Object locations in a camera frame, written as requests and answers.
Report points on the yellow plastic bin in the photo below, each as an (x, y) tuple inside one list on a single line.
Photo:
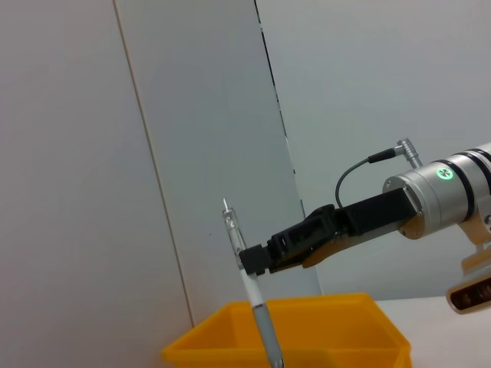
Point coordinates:
[(326, 329)]

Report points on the silver pen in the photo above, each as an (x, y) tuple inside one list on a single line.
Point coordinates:
[(255, 295)]

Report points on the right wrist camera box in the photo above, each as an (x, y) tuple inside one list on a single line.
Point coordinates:
[(472, 295)]

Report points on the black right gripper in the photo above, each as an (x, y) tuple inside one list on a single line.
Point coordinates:
[(376, 214)]

